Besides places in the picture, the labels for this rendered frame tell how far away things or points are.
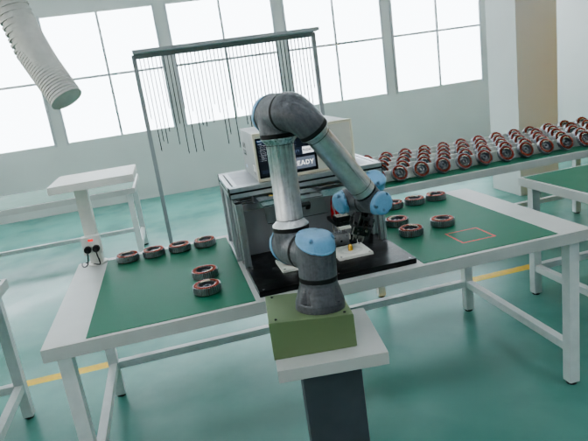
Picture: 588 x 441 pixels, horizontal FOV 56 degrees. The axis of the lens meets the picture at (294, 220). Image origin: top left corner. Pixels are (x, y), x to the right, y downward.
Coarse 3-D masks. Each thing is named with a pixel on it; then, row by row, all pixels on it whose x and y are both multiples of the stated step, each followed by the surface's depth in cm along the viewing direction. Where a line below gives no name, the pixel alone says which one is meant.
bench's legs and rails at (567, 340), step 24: (576, 264) 239; (432, 288) 330; (456, 288) 332; (480, 288) 321; (576, 288) 242; (576, 312) 245; (216, 336) 307; (240, 336) 307; (552, 336) 260; (576, 336) 248; (72, 360) 197; (120, 360) 295; (144, 360) 297; (576, 360) 251; (72, 384) 199; (120, 384) 296; (72, 408) 200
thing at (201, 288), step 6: (198, 282) 223; (204, 282) 224; (210, 282) 224; (216, 282) 220; (192, 288) 219; (198, 288) 217; (204, 288) 216; (210, 288) 217; (216, 288) 218; (198, 294) 217; (204, 294) 217; (210, 294) 216
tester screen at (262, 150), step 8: (256, 144) 231; (264, 144) 231; (296, 144) 235; (304, 144) 235; (264, 152) 232; (312, 152) 237; (264, 160) 233; (264, 168) 234; (304, 168) 238; (264, 176) 234
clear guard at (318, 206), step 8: (272, 192) 235; (304, 192) 226; (312, 192) 224; (264, 200) 222; (272, 200) 220; (304, 200) 216; (312, 200) 216; (320, 200) 217; (264, 208) 213; (272, 208) 213; (304, 208) 214; (312, 208) 214; (320, 208) 215; (272, 216) 211; (304, 216) 212
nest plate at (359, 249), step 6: (342, 246) 244; (354, 246) 241; (360, 246) 240; (366, 246) 239; (336, 252) 237; (342, 252) 236; (348, 252) 235; (354, 252) 233; (360, 252) 232; (366, 252) 231; (372, 252) 231; (342, 258) 229; (348, 258) 230
